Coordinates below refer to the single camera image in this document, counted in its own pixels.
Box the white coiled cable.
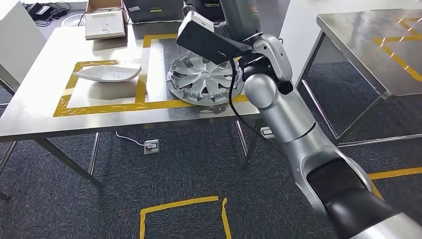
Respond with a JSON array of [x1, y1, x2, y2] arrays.
[[61, 13, 87, 28]]

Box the brown cardboard box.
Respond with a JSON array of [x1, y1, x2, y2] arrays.
[[86, 0, 127, 14]]

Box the silver wheel hubcap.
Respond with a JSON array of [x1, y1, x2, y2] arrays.
[[166, 52, 246, 107]]

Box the black storage case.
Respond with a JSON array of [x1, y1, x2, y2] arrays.
[[183, 0, 228, 22]]

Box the white floor cable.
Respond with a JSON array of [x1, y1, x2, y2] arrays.
[[115, 131, 146, 146]]

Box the yellow table tape rectangle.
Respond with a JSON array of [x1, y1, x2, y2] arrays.
[[52, 60, 148, 118], [135, 33, 250, 111]]

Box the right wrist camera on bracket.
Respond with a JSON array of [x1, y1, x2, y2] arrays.
[[175, 10, 254, 66]]

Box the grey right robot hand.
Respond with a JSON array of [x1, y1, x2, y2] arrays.
[[214, 0, 263, 42]]

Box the grey storage case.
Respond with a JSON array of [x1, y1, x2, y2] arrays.
[[122, 0, 185, 24]]

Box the white plastic shell part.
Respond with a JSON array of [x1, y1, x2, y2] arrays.
[[72, 64, 142, 83]]

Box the black chargers with cables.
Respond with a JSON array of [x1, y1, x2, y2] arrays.
[[26, 1, 72, 24]]

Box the steel workbench table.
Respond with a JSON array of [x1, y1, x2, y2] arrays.
[[0, 20, 264, 202], [297, 9, 422, 148]]

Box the white panel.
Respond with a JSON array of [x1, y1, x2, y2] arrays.
[[0, 0, 47, 85]]

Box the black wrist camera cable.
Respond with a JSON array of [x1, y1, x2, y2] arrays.
[[226, 55, 289, 157]]

